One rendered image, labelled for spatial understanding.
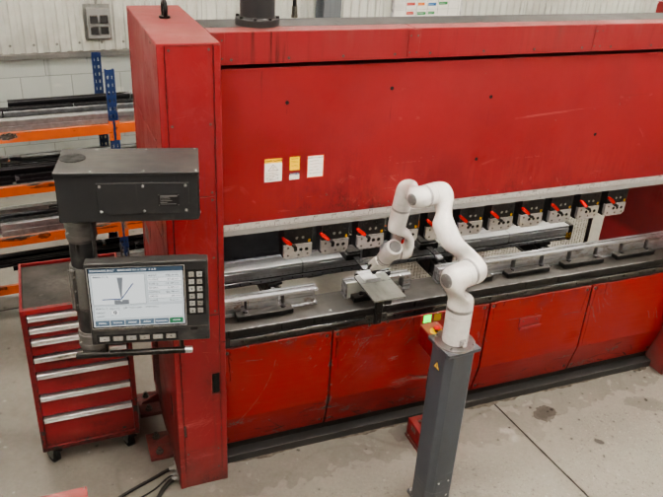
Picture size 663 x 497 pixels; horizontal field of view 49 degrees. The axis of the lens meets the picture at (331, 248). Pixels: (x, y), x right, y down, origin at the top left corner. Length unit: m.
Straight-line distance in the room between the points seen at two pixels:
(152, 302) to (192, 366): 0.80
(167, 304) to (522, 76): 2.12
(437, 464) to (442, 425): 0.25
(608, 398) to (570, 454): 0.65
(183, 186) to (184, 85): 0.50
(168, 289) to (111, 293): 0.21
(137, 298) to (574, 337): 2.93
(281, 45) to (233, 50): 0.21
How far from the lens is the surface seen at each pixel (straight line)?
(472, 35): 3.65
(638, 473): 4.62
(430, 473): 3.85
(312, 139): 3.44
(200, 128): 3.05
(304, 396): 4.05
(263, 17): 3.29
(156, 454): 4.26
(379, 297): 3.72
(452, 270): 3.18
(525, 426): 4.67
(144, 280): 2.81
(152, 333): 2.93
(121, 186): 2.67
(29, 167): 5.05
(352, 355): 4.00
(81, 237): 2.87
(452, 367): 3.42
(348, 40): 3.36
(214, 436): 3.89
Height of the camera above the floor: 2.92
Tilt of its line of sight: 27 degrees down
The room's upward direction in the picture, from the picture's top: 3 degrees clockwise
